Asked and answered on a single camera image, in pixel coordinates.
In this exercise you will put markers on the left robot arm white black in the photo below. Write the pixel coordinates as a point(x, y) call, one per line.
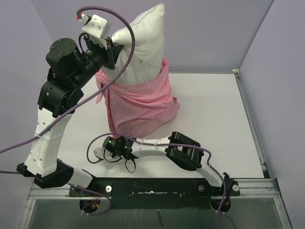
point(70, 69)

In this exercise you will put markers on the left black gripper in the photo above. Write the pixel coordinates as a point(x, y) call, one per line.
point(110, 54)

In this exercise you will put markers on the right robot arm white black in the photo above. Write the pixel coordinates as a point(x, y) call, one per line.
point(185, 152)

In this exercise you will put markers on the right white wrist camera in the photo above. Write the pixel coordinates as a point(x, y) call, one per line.
point(99, 152)

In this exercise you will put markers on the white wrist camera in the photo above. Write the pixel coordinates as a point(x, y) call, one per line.
point(99, 152)
point(96, 28)

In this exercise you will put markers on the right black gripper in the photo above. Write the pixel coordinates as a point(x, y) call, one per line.
point(113, 153)

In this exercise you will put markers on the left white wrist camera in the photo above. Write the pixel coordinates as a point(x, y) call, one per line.
point(96, 28)

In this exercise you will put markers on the pink satin rose pillowcase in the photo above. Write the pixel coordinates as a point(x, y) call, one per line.
point(137, 110)

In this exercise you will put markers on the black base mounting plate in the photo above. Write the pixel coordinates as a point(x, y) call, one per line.
point(160, 193)

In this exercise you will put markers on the aluminium frame rail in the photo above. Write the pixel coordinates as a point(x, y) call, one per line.
point(212, 111)

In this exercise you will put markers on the pink pillow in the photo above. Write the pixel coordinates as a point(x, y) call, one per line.
point(148, 53)

